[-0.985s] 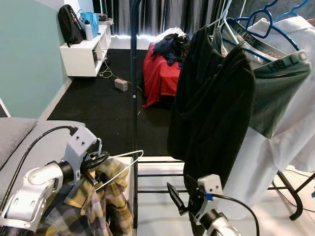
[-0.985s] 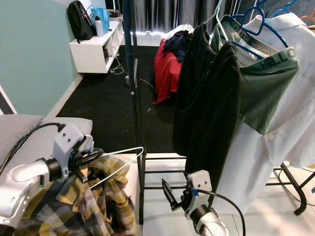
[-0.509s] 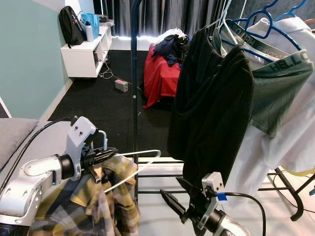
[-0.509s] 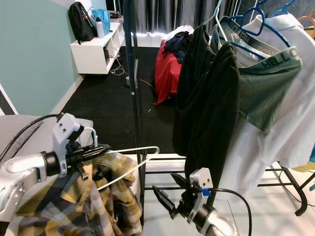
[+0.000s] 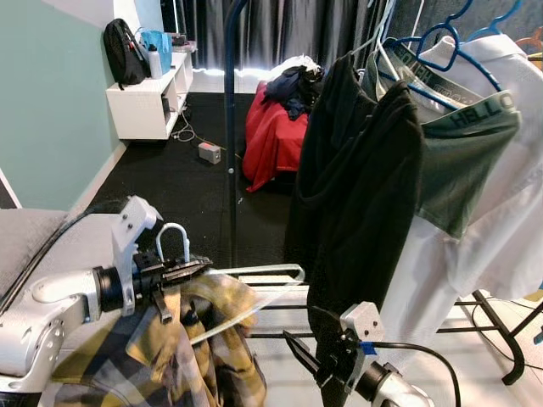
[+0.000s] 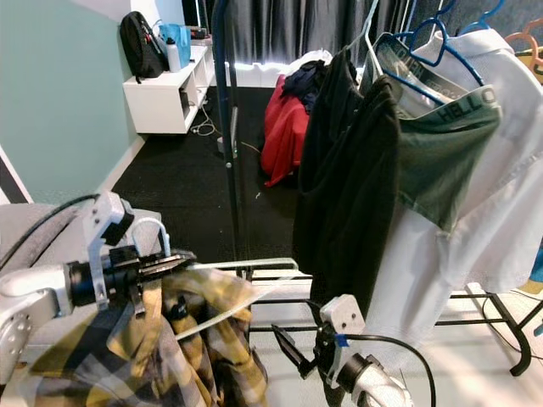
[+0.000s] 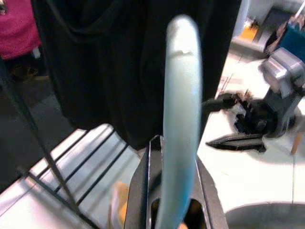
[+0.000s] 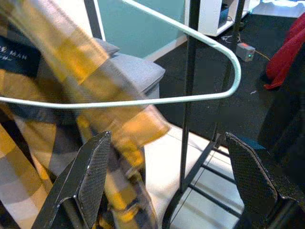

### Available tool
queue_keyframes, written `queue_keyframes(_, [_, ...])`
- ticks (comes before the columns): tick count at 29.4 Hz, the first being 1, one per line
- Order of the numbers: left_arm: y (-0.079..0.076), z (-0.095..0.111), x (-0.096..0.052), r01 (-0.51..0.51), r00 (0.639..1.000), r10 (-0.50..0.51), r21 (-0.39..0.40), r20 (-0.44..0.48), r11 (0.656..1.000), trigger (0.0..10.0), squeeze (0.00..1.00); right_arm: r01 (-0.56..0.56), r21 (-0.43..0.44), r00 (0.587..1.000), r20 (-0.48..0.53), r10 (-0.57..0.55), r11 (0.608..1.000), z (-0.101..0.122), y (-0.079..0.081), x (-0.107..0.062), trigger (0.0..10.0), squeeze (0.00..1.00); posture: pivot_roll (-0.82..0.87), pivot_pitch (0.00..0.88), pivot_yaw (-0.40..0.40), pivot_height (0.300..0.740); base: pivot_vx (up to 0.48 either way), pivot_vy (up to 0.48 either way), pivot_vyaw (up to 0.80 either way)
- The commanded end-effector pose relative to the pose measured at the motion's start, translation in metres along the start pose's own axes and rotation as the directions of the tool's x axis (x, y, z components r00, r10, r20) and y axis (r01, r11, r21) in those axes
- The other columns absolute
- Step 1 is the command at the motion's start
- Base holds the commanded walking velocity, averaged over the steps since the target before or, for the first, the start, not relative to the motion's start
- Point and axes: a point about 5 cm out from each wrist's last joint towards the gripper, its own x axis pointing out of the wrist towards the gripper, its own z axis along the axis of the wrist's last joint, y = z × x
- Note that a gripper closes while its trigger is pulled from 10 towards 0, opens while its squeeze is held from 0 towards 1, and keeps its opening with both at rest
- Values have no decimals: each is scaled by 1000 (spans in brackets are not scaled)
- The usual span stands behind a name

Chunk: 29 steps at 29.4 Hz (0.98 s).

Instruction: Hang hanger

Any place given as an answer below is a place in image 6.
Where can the pink clothes hanger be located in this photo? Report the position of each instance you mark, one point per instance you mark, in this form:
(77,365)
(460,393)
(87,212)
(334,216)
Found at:
(526,38)

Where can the dark grey curtain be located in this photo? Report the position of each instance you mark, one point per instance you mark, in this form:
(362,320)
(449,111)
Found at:
(297,30)

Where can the white hanging shirt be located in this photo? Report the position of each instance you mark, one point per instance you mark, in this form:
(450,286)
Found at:
(458,280)

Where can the dark clothes pile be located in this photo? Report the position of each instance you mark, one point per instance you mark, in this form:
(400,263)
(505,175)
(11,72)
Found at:
(305,80)

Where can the red cloth bundle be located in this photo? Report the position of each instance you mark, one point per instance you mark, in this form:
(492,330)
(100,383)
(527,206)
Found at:
(284,136)

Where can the black hanging garment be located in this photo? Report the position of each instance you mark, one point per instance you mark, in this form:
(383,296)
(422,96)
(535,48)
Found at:
(356,212)

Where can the white shelf unit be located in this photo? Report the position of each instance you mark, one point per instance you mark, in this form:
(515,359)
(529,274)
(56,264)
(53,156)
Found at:
(161,102)

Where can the black floor rug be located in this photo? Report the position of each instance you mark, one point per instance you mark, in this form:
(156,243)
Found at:
(187,178)

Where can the blue clothes hanger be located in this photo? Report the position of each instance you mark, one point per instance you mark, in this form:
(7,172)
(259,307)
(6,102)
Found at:
(433,47)
(484,13)

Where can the black clothes rack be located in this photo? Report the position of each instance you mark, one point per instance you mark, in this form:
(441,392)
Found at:
(231,127)

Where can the yellow grey plaid shirt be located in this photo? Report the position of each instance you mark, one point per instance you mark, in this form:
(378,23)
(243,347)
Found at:
(178,356)

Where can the white bottle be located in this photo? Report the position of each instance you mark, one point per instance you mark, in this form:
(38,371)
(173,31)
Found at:
(174,55)

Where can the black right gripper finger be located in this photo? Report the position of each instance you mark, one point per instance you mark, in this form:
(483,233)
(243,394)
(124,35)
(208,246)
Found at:
(295,356)

